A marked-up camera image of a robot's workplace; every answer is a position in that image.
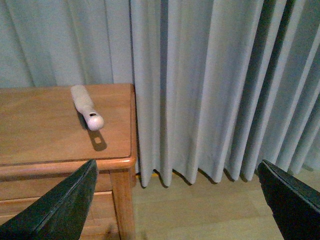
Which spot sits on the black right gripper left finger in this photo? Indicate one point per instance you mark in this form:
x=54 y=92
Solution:
x=60 y=214

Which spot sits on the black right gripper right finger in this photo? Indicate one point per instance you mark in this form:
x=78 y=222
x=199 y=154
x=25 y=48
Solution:
x=295 y=206

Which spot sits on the wooden bedside table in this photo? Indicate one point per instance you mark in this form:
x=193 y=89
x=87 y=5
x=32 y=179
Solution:
x=43 y=139

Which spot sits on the light green curtain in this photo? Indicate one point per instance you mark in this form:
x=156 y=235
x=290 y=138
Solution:
x=220 y=84

